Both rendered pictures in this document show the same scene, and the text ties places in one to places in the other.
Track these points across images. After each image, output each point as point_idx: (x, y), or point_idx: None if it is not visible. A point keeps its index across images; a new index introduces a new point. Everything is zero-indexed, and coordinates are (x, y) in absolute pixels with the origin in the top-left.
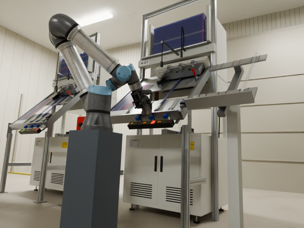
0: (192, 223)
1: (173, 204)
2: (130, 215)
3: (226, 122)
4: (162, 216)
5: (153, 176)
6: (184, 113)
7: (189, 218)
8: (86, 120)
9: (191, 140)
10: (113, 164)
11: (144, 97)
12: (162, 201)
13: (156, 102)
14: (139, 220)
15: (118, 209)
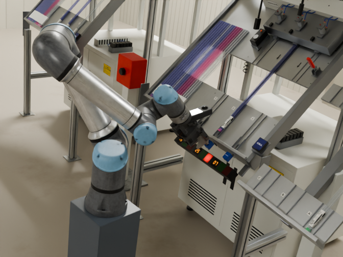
0: None
1: None
2: (181, 227)
3: None
4: (224, 241)
5: (219, 188)
6: (259, 160)
7: None
8: (89, 198)
9: (280, 169)
10: (123, 249)
11: (194, 131)
12: (225, 227)
13: (230, 102)
14: (187, 247)
15: (171, 203)
